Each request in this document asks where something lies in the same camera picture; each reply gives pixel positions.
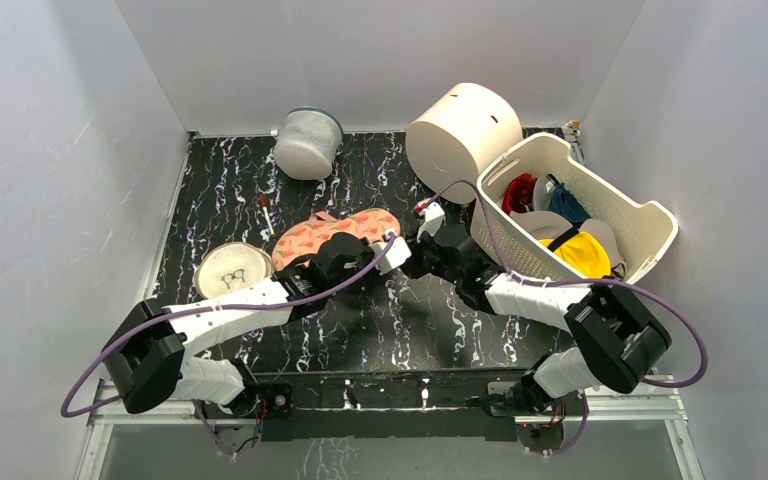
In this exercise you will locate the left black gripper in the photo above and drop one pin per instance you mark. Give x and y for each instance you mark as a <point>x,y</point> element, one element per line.
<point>366,254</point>

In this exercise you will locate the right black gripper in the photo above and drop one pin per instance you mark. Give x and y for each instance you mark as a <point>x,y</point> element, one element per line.
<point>425,254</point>

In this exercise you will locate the strawberry print mesh laundry bag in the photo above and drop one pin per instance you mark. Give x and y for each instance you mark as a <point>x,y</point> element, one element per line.
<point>307,237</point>

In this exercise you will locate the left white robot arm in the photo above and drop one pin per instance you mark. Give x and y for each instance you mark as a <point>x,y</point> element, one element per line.
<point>155,354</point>

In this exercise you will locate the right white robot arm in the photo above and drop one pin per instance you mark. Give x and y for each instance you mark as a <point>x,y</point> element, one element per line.
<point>617,339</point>

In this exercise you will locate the cream perforated laundry basket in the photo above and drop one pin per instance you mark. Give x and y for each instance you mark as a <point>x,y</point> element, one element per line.
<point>644,232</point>

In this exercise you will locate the yellow bra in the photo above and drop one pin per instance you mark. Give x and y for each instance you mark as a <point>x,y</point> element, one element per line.
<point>583,253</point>

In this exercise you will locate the red garment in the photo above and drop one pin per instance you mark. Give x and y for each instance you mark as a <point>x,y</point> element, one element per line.
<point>518,195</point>

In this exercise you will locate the small white red pen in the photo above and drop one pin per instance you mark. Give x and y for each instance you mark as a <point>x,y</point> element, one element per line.
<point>264,206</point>

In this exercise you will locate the cream round tub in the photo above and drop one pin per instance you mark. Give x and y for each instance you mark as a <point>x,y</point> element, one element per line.
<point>458,137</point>

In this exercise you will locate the blue garment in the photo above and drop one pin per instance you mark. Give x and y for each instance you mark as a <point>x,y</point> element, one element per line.
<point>565,204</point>

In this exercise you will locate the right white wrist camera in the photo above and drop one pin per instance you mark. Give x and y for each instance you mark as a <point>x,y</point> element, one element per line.
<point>431,217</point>

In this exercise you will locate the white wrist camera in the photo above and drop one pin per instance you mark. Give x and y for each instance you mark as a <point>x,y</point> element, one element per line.
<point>393,252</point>
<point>431,217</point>

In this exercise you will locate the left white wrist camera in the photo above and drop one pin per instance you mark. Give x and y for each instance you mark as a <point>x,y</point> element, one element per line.
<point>393,252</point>

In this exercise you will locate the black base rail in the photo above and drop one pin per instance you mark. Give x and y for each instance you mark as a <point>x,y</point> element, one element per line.
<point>401,404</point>

